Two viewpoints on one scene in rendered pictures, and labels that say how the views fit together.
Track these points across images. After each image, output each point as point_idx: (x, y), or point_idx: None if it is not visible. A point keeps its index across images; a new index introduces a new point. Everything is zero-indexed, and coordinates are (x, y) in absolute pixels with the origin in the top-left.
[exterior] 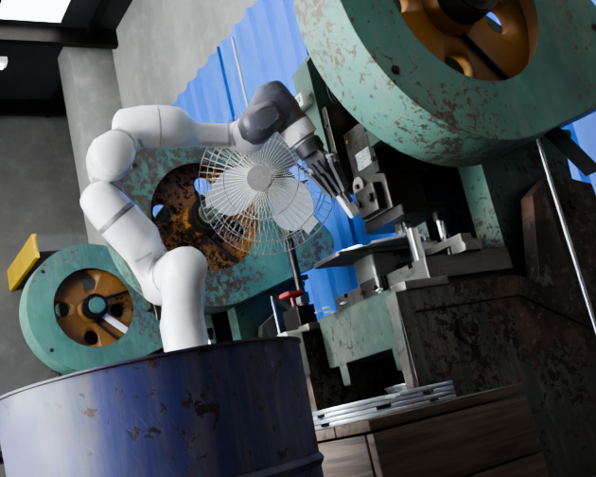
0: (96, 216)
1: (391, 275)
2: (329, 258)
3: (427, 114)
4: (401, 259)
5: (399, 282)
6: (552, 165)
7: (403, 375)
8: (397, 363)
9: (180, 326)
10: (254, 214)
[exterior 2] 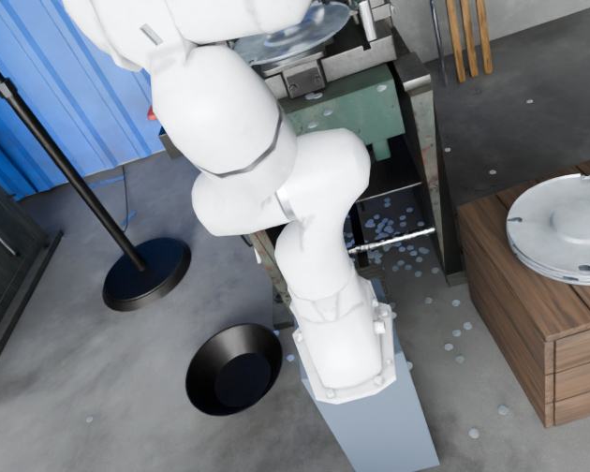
0: (248, 146)
1: (331, 60)
2: (304, 61)
3: None
4: None
5: (346, 66)
6: None
7: (424, 168)
8: (379, 154)
9: (341, 253)
10: None
